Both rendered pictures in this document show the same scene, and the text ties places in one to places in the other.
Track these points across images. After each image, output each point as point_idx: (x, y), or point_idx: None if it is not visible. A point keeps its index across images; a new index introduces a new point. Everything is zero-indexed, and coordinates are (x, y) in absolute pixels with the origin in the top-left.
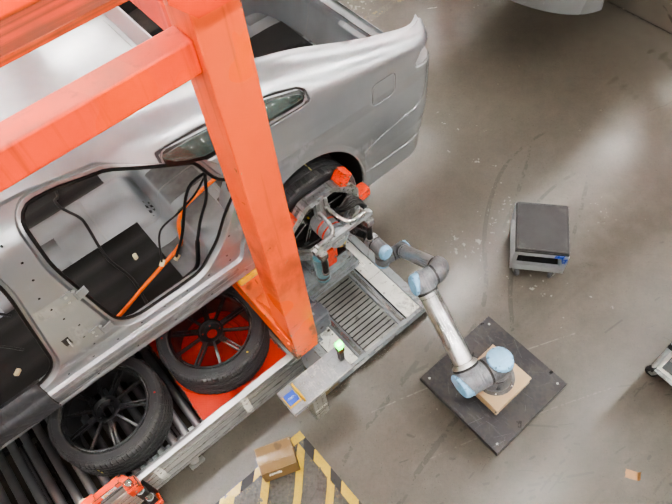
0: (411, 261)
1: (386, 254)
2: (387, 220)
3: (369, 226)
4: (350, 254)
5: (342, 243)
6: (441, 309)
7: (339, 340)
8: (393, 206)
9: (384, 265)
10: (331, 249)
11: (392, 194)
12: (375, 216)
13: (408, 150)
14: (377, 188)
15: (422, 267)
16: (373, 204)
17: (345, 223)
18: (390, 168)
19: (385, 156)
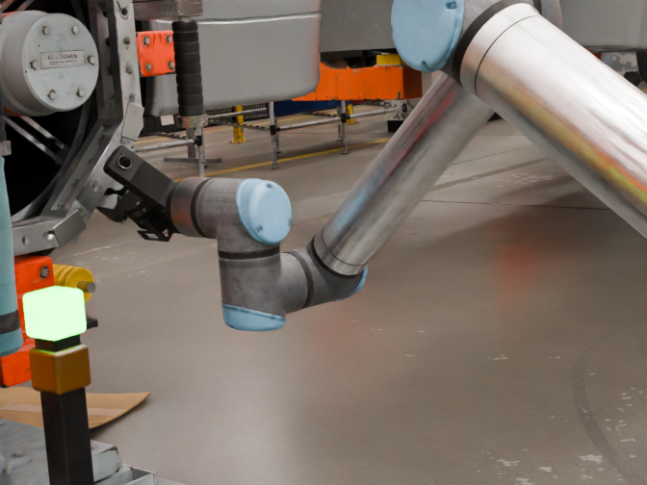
0: (381, 184)
1: (270, 207)
2: (253, 462)
3: (185, 10)
4: (119, 467)
5: (72, 97)
6: (592, 57)
7: (56, 286)
8: (268, 440)
9: (267, 299)
10: (29, 261)
11: (259, 423)
12: (208, 461)
13: (295, 58)
14: (206, 421)
15: (437, 127)
16: (197, 445)
17: (88, 165)
18: (243, 89)
19: (221, 8)
